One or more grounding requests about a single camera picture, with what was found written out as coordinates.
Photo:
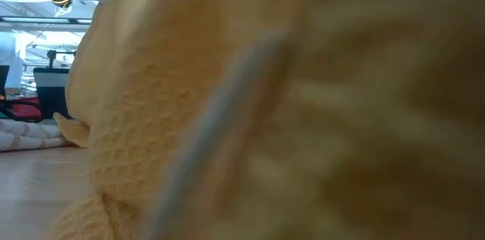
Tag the long ceiling light bar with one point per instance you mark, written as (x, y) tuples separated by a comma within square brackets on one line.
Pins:
[(38, 20)]

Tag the red mesh object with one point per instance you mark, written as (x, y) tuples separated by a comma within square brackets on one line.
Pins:
[(24, 110)]

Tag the plain orange waffle towel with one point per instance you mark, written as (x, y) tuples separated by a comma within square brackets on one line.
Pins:
[(265, 119)]

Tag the white towel with pink stripes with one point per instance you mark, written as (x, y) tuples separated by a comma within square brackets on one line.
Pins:
[(26, 136)]

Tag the navy fabric bin white stripes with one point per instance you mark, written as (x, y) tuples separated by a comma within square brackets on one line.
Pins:
[(51, 96)]

